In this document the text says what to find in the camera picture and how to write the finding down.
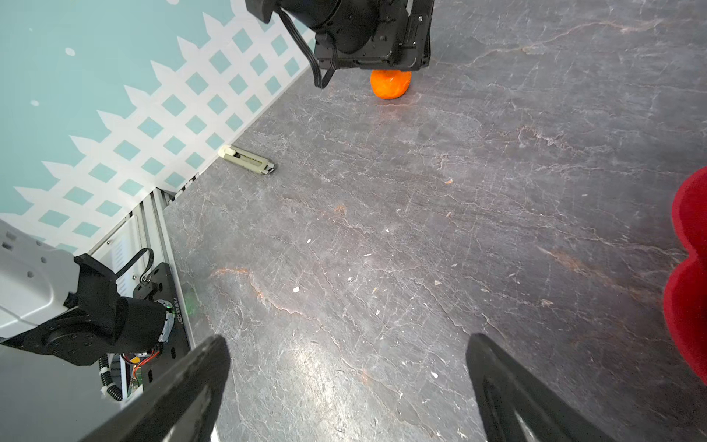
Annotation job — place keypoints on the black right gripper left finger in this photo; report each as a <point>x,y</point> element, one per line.
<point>183,405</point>

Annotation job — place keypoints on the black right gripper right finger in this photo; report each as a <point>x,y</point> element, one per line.
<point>510,399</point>

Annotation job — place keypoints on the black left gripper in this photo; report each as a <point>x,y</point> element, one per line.
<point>376,35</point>

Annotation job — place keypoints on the orange fake tangerine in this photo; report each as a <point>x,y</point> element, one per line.
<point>390,84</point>

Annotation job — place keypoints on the red flower-shaped fruit bowl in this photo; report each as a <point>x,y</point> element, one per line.
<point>684,301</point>

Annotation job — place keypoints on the beige utility knife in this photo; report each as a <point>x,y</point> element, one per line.
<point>247,160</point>

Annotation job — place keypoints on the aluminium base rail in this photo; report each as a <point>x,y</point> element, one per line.
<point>140,245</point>

